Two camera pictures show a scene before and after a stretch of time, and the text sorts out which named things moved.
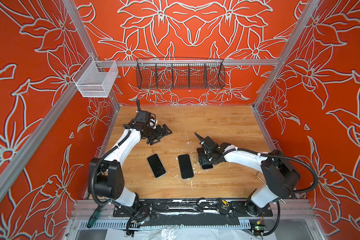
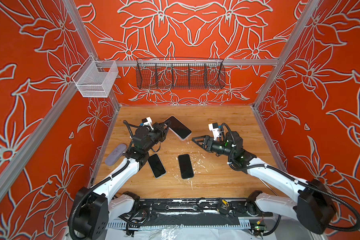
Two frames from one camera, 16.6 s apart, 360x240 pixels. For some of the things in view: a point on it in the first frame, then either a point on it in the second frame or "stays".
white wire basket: [95, 78] stays
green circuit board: [257, 230] stays
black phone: [199, 151] → [178, 128]
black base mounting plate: [192, 208] stays
